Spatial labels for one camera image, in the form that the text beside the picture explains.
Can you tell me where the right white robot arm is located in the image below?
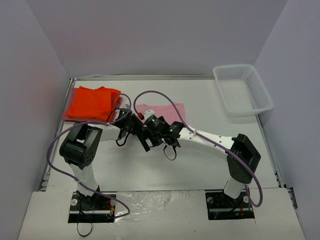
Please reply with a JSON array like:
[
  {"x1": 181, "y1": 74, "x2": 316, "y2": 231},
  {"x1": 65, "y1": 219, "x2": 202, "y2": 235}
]
[{"x1": 137, "y1": 114, "x2": 261, "y2": 207}]

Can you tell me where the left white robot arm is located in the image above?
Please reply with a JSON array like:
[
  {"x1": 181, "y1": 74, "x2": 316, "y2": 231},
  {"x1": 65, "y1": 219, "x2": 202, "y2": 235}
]
[{"x1": 59, "y1": 108, "x2": 143, "y2": 209}]

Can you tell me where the folded orange t shirt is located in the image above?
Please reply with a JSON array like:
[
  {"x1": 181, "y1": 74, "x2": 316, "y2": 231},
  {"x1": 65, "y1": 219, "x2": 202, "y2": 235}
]
[{"x1": 66, "y1": 85, "x2": 122, "y2": 121}]

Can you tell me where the white plastic basket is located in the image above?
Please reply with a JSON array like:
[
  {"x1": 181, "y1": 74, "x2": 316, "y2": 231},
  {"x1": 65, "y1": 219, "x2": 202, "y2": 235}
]
[{"x1": 212, "y1": 64, "x2": 274, "y2": 117}]

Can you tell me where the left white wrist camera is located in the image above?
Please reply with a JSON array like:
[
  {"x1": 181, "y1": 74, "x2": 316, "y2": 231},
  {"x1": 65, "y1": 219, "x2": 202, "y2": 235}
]
[{"x1": 121, "y1": 104, "x2": 131, "y2": 112}]

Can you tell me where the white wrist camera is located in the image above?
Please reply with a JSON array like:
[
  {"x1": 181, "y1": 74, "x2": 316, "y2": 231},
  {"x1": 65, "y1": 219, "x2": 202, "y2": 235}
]
[
  {"x1": 142, "y1": 109, "x2": 155, "y2": 120},
  {"x1": 121, "y1": 104, "x2": 131, "y2": 112}
]

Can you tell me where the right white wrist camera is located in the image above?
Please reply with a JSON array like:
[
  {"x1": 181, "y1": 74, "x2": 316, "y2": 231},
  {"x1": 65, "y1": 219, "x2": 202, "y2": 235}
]
[{"x1": 142, "y1": 109, "x2": 155, "y2": 120}]

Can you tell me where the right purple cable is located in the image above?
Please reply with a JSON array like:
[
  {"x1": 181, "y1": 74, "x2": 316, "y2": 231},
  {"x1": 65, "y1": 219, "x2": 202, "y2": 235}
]
[{"x1": 133, "y1": 90, "x2": 264, "y2": 208}]

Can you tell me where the purple cable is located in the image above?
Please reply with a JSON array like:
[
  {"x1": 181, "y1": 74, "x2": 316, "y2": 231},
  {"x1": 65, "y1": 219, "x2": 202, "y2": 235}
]
[
  {"x1": 133, "y1": 90, "x2": 264, "y2": 208},
  {"x1": 46, "y1": 93, "x2": 132, "y2": 218}
]

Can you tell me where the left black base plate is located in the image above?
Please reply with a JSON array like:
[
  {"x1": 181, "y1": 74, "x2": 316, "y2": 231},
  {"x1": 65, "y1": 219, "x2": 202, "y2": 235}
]
[{"x1": 68, "y1": 191, "x2": 116, "y2": 224}]

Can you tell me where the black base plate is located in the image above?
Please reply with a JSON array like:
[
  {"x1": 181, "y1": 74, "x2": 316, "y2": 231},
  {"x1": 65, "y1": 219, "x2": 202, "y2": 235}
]
[
  {"x1": 205, "y1": 190, "x2": 255, "y2": 221},
  {"x1": 68, "y1": 191, "x2": 116, "y2": 224}
]

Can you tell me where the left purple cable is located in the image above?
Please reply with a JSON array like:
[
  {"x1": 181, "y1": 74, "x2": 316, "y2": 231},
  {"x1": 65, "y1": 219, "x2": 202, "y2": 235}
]
[{"x1": 46, "y1": 93, "x2": 132, "y2": 218}]

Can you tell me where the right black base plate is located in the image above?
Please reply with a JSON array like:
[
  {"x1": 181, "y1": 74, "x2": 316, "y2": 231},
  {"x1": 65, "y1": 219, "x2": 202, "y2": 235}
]
[{"x1": 205, "y1": 190, "x2": 255, "y2": 221}]

